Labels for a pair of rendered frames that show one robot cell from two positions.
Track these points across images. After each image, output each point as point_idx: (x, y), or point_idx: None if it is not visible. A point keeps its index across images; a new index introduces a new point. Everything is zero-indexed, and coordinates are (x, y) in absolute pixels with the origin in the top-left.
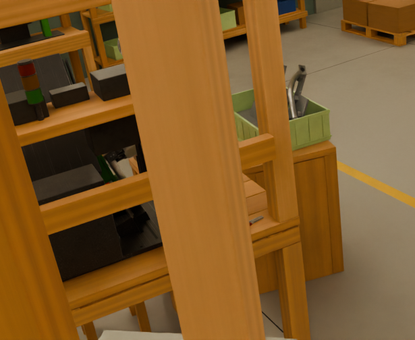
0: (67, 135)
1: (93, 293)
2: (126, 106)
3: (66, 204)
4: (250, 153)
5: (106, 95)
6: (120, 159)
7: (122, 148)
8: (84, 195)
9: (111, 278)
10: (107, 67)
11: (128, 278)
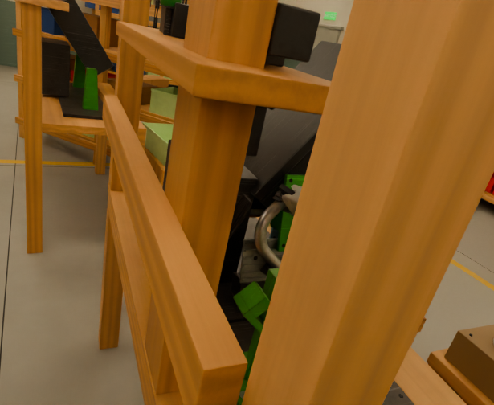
0: (286, 139)
1: (125, 264)
2: (149, 42)
3: (118, 137)
4: (175, 326)
5: None
6: (290, 212)
7: (283, 192)
8: (128, 145)
9: (146, 280)
10: None
11: (134, 292)
